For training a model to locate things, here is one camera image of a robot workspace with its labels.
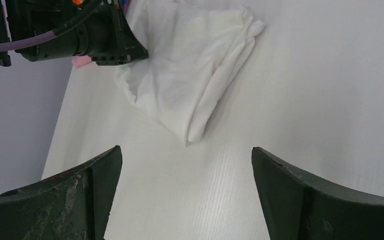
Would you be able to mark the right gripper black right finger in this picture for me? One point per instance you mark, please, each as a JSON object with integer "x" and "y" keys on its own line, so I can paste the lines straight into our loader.
{"x": 299, "y": 205}

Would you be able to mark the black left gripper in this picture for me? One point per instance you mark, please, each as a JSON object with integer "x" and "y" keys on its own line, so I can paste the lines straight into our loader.
{"x": 42, "y": 30}

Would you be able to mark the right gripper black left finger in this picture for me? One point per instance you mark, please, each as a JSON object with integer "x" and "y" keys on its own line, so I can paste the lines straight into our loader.
{"x": 72, "y": 205}

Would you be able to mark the white printed t shirt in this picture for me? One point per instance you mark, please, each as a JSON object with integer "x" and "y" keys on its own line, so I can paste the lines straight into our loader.
{"x": 194, "y": 54}

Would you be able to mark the folded pink t shirt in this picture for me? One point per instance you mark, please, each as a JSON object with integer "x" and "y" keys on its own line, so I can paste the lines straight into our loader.
{"x": 80, "y": 61}

